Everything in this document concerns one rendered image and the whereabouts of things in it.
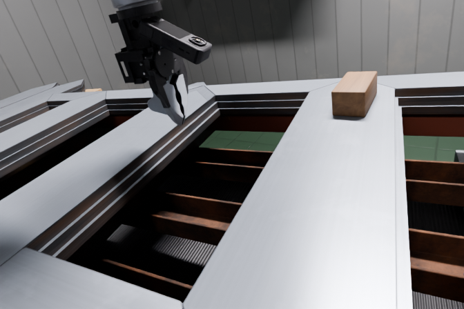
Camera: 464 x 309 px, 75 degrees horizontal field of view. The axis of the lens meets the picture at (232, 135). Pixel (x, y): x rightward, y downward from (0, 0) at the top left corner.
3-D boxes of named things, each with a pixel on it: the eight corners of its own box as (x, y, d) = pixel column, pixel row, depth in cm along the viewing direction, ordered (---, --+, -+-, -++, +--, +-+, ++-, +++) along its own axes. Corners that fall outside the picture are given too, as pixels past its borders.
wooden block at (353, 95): (347, 93, 67) (346, 71, 64) (377, 93, 63) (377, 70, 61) (331, 116, 58) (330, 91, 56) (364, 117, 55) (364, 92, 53)
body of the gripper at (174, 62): (152, 73, 58) (130, 7, 53) (188, 70, 55) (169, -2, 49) (125, 87, 52) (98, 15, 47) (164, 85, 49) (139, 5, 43)
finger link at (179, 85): (170, 117, 61) (156, 74, 57) (195, 117, 59) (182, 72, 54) (161, 124, 59) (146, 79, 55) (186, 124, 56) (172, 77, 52)
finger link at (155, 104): (161, 124, 59) (146, 79, 55) (186, 124, 56) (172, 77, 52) (152, 132, 56) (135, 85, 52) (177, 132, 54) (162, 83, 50)
